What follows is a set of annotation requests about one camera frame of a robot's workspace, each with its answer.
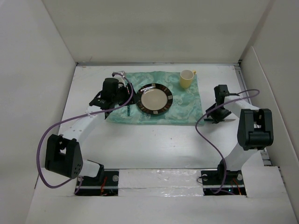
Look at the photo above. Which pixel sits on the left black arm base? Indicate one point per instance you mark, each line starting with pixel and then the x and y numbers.
pixel 108 185

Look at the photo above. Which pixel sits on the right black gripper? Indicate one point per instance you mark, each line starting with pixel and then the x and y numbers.
pixel 218 118

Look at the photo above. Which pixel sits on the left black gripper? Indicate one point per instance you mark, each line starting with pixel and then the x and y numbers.
pixel 127 90

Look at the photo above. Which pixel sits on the green handled knife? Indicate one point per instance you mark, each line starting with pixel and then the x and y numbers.
pixel 224 120

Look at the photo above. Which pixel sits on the green patterned cloth napkin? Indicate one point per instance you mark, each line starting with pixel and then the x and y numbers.
pixel 186 106

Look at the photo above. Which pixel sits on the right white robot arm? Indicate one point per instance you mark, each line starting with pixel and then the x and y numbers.
pixel 255 128

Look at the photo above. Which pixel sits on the dark rimmed beige plate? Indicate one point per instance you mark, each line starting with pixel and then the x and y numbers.
pixel 154 99

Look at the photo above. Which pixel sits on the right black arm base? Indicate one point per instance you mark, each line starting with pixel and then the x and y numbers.
pixel 217 182

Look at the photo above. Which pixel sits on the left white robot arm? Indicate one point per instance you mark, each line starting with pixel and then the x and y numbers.
pixel 63 152

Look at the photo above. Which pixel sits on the yellow ceramic mug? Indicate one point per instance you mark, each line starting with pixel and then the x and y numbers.
pixel 186 78

